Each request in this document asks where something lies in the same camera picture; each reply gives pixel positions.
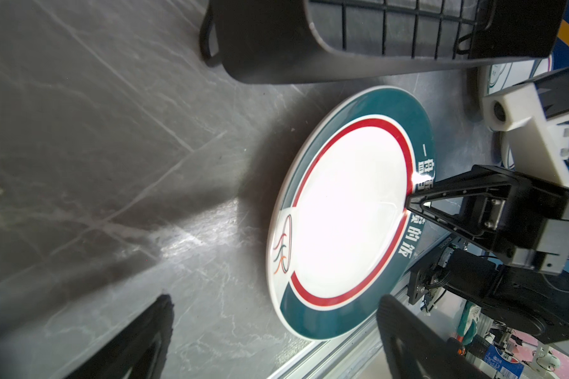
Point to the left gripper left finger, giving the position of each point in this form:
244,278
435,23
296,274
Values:
139,350

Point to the white green emblem plate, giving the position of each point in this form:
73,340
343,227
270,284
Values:
494,78

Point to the green red rimmed plate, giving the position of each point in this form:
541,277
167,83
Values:
340,235

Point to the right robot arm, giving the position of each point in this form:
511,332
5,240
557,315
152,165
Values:
531,302

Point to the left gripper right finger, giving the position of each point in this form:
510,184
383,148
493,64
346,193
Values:
413,350

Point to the black wire dish rack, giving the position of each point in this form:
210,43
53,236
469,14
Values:
297,42

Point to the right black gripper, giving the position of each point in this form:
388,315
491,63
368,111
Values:
521,219

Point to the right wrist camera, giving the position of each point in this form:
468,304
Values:
534,117

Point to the white plate red characters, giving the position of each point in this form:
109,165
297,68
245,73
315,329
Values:
507,160

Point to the right circuit board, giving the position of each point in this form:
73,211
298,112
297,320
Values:
495,349

